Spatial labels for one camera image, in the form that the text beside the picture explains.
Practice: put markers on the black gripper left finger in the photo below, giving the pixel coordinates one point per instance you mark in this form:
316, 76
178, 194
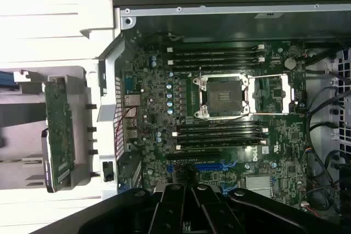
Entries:
170, 212

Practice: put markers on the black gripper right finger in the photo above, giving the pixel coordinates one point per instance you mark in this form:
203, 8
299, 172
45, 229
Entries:
208, 212

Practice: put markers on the blue expansion slot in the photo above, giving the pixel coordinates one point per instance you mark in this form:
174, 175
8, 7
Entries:
208, 167

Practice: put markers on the silver finned chipset heatsink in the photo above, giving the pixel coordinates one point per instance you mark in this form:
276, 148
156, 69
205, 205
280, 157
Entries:
257, 182

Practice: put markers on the black expansion slot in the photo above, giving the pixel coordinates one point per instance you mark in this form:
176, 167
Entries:
192, 156

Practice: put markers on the RAM slot white tabs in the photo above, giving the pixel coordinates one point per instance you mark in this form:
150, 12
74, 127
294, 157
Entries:
214, 48
219, 132
214, 60

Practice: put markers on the RAM slot black tabs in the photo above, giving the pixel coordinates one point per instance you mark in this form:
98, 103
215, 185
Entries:
214, 65
219, 125
214, 53

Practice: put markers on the grey parts rack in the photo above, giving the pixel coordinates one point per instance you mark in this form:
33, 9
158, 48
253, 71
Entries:
79, 171

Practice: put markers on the green motherboard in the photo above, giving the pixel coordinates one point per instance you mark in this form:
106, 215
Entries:
153, 102

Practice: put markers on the CPU socket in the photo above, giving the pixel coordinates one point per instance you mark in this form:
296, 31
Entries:
220, 95

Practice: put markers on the silver socket cover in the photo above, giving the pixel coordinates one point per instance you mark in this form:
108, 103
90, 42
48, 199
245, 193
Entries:
285, 94

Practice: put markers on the silver coin battery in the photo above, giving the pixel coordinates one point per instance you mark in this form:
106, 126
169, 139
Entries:
289, 63

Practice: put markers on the perforated silver disk bay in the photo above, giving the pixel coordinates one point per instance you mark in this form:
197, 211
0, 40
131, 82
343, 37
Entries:
344, 108

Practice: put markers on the black open PC case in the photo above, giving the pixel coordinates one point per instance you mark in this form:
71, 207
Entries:
219, 25

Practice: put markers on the hard disk drive blue label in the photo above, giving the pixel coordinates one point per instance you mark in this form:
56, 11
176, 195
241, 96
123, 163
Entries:
8, 80

